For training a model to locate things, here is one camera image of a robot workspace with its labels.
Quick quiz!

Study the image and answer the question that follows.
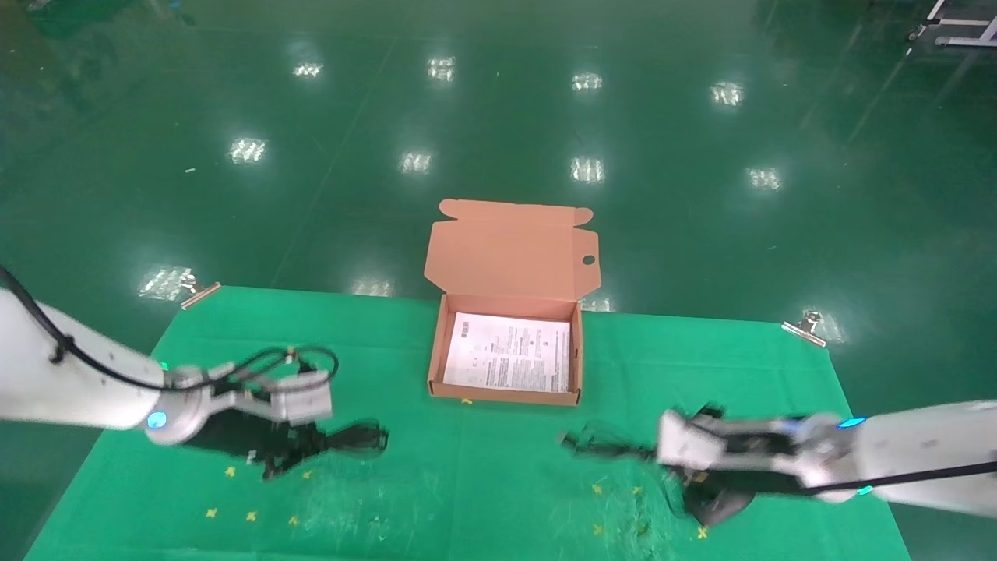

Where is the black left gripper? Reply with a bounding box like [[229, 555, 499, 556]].
[[187, 347, 328, 478]]

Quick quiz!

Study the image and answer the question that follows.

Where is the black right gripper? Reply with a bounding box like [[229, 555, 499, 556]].
[[679, 403, 807, 528]]

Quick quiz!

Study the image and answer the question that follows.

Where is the black data cable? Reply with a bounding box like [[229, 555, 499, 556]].
[[312, 419, 389, 460]]

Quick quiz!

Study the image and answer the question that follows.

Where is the orange cardboard box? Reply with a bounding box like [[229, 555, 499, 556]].
[[423, 199, 601, 408]]

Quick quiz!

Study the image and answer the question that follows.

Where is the metal binder clip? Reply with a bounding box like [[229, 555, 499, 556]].
[[181, 280, 223, 310], [781, 310, 828, 348]]

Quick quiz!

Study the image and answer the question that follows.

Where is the green table mat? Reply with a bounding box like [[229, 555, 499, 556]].
[[23, 284, 912, 561]]

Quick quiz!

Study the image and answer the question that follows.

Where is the white printed instruction sheet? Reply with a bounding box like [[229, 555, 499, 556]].
[[442, 312, 572, 394]]

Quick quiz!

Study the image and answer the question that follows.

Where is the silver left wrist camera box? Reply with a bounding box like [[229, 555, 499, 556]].
[[269, 372, 333, 425]]

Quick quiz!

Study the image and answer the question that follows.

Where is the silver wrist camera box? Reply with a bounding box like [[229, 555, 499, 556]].
[[657, 411, 729, 472], [269, 372, 333, 425]]

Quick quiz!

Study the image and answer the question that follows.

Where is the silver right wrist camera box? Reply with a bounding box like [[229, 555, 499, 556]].
[[657, 411, 729, 472]]

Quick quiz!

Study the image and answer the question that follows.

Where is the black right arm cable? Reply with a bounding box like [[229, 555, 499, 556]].
[[802, 461, 997, 496]]

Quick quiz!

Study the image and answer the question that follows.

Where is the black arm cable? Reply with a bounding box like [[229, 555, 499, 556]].
[[0, 265, 340, 390], [802, 461, 997, 496]]

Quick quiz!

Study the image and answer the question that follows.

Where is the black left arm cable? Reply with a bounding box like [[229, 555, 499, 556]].
[[0, 265, 340, 390]]

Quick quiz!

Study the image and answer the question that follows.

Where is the white metal frame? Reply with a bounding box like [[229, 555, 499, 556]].
[[906, 0, 997, 49]]

